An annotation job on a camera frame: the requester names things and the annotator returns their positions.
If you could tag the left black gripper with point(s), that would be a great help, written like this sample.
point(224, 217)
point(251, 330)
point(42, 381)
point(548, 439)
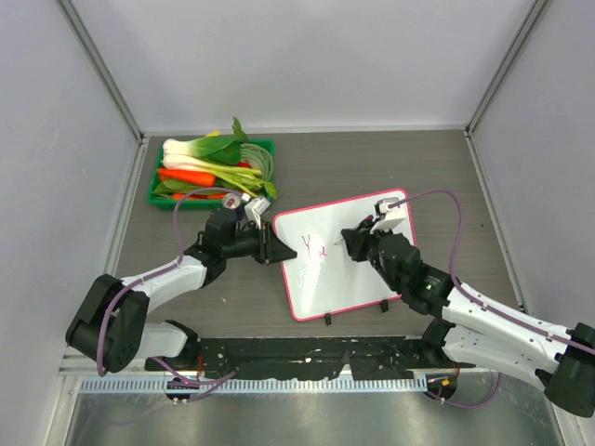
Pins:
point(270, 248)

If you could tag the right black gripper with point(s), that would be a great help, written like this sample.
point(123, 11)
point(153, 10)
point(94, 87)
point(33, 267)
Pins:
point(358, 238)

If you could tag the pink framed whiteboard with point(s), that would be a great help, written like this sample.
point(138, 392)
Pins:
point(322, 278)

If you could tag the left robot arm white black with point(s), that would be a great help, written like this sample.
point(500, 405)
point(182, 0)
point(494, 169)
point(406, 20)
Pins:
point(110, 326)

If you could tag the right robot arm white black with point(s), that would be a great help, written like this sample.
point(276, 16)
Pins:
point(471, 328)

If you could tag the red bull drink can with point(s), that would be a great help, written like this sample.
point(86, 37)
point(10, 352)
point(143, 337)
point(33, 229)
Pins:
point(235, 203)

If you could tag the green onion stalks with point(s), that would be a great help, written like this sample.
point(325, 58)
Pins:
point(256, 180)

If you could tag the green plastic tray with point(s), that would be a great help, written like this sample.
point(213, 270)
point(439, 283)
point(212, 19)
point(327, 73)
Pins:
point(168, 204)

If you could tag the bok choy white green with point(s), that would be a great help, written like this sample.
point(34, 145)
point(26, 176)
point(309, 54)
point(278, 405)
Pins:
point(213, 148)

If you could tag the orange carrot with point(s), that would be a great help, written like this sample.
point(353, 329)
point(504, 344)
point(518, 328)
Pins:
point(195, 178)

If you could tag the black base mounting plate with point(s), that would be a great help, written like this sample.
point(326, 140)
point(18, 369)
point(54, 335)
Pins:
point(311, 358)

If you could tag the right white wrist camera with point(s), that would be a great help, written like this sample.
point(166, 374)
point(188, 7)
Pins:
point(390, 214)

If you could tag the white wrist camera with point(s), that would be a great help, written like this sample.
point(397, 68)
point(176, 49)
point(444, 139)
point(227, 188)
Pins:
point(390, 214)
point(255, 208)

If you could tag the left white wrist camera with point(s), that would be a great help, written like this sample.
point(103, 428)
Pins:
point(255, 208)

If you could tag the white slotted cable duct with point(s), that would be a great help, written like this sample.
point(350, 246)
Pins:
point(152, 384)

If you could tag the aluminium frame rail left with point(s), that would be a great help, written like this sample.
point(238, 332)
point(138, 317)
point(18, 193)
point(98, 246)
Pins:
point(134, 169)

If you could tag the aluminium frame rail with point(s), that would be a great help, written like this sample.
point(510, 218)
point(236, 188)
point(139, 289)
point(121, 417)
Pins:
point(134, 169)
point(530, 22)

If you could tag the aluminium frame rail right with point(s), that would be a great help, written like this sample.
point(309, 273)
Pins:
point(530, 22)

